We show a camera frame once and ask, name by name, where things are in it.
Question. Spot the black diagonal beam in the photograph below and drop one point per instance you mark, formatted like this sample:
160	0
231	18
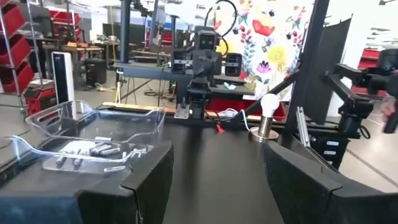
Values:
273	91

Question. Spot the dark grey side table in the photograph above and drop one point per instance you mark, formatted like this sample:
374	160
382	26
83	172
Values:
146	71

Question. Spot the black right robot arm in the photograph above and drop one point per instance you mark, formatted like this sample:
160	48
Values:
199	96

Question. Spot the black partition panel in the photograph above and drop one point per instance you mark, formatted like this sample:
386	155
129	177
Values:
329	71

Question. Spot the small red clip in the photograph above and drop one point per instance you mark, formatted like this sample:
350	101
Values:
220	128

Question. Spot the black floor bin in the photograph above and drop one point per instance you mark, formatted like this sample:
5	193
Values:
95	72

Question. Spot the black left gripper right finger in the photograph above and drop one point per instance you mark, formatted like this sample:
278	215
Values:
298	193

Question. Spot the clear plastic bin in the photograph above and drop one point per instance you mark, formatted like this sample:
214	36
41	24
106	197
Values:
140	124
31	161

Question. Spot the silver metal bracket plate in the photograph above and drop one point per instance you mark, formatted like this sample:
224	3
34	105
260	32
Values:
182	112

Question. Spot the floral pattern curtain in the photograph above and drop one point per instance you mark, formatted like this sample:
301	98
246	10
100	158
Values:
267	46

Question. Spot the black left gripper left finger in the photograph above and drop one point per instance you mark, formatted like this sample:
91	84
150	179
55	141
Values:
149	193

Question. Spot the red shelf rack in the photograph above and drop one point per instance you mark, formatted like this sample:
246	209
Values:
15	49

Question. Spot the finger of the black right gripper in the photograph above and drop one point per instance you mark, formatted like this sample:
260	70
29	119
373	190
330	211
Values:
234	64
181	62

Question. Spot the person's hand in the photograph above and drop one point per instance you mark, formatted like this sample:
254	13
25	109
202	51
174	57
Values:
388	109

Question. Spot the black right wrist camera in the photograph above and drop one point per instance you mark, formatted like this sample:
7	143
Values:
206	39

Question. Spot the red crate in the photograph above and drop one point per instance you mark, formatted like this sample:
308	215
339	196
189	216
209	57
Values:
248	107

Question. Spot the white ball on metal disc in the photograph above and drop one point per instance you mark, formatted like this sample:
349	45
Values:
269	104

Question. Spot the light bar on white base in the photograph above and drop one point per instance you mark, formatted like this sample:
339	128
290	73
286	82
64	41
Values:
63	77

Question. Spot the black box with white labels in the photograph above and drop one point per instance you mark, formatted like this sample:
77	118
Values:
331	151

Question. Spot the silver metal rail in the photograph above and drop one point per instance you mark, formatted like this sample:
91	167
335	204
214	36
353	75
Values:
303	127

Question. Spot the wooden background table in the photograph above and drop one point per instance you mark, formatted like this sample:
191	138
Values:
77	49

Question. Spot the black handheld grip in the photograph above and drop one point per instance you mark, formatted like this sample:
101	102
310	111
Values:
391	124

